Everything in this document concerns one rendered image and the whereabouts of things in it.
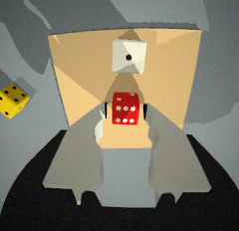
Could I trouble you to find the yellow die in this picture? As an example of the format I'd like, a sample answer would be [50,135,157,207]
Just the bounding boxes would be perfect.
[0,84,29,118]

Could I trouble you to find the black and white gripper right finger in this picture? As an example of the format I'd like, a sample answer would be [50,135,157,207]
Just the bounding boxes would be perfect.
[143,103,239,231]

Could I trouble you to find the red die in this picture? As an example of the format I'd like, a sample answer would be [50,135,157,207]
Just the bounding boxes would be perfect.
[112,93,140,125]

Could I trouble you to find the tan flat mat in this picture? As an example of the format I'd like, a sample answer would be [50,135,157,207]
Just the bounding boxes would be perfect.
[48,29,201,148]

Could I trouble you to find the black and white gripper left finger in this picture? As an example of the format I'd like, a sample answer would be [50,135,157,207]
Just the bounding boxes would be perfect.
[0,102,108,231]

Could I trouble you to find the white die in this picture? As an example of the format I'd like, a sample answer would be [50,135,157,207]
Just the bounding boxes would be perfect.
[113,39,146,74]

